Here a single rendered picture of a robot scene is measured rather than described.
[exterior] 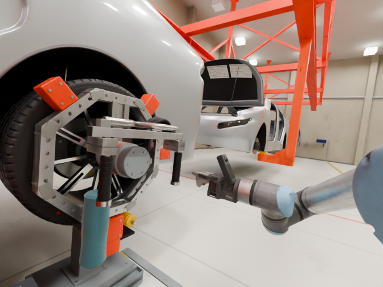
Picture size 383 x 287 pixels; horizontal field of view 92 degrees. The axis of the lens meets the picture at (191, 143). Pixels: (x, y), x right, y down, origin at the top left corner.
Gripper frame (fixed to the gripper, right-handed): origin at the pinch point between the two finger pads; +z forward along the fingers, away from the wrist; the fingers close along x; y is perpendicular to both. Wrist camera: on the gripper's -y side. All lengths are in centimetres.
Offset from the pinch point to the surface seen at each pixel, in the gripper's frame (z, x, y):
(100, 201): 8.6, -35.7, 6.4
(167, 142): 14.9, -2.5, -10.7
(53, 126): 30, -41, -13
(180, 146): 8.4, -0.5, -9.5
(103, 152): 8.4, -36.1, -8.2
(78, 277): 46, -22, 59
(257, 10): 78, 275, -246
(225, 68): 127, 274, -148
